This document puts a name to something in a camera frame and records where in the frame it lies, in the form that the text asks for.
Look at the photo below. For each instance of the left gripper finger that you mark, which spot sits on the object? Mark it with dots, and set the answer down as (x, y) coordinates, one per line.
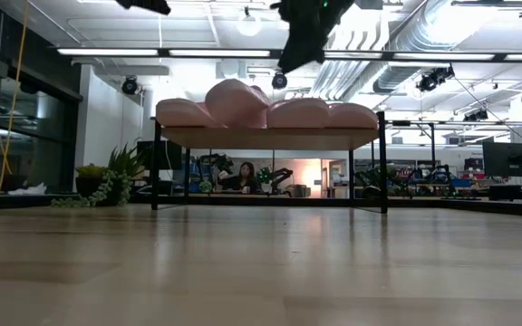
(145, 5)

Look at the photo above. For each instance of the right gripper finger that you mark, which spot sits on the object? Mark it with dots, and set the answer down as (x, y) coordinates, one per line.
(304, 56)

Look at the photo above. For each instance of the pink rubber slide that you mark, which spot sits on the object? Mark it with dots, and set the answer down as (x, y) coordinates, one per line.
(354, 117)
(297, 113)
(236, 102)
(181, 113)

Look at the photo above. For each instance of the background robot arm green light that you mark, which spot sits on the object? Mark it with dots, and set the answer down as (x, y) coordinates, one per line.
(281, 174)

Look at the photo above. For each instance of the black round ceiling speaker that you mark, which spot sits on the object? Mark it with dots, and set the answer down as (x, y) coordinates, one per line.
(129, 85)
(279, 80)

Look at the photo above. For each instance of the round white ceiling lamp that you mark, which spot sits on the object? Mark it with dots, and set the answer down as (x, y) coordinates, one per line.
(249, 25)

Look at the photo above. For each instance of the overhead light bar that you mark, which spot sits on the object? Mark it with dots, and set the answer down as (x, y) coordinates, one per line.
(220, 53)

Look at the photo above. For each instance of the black ceiling spotlight cluster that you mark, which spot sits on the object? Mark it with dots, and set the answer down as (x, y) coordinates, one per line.
(435, 78)

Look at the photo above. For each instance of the person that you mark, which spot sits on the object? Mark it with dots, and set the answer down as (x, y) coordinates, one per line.
(244, 177)

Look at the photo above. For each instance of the black computer monitor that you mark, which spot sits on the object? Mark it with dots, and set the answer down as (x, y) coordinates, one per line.
(170, 154)
(510, 159)

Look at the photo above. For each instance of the potted succulent plant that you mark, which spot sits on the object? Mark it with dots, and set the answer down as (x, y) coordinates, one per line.
(122, 176)

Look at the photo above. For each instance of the small black ceiling spotlight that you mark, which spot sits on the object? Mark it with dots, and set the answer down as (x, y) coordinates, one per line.
(476, 115)

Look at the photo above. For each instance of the white crumpled cloth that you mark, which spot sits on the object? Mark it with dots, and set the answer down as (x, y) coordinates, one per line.
(27, 189)

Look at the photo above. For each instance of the wooden shelf with black frame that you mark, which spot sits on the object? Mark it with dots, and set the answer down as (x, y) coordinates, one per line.
(265, 138)

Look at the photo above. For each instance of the silver ventilation duct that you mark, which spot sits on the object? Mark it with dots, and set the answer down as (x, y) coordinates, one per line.
(406, 41)

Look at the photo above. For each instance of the black aluminium table frame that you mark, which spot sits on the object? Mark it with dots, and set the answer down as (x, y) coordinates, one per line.
(492, 207)

